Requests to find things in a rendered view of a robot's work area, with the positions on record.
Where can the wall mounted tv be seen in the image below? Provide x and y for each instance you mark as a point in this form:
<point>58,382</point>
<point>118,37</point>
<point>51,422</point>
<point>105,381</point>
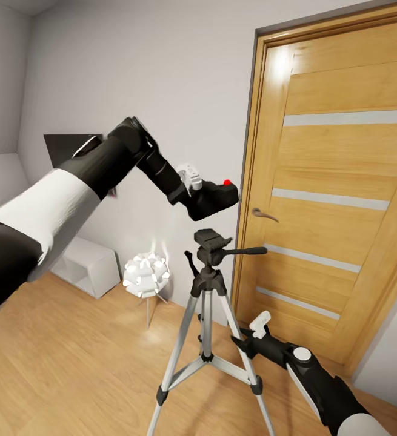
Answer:
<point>61,147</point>

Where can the camera tripod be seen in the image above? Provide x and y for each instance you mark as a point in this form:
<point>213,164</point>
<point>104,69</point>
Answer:
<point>211,253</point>

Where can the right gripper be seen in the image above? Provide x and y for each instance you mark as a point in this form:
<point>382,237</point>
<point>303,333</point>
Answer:
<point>254,345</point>

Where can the digital camera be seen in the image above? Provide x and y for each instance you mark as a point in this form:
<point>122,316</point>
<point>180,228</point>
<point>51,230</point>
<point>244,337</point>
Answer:
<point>212,198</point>

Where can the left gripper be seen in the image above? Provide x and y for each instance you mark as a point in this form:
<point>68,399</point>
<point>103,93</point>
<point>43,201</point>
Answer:
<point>169,182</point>

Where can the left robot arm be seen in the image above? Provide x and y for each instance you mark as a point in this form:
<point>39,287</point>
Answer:
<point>37,226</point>

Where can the door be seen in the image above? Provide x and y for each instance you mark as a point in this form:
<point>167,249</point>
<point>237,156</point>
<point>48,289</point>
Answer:
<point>320,184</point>

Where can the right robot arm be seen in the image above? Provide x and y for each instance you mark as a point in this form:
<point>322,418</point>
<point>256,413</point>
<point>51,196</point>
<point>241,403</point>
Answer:
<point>330,398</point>

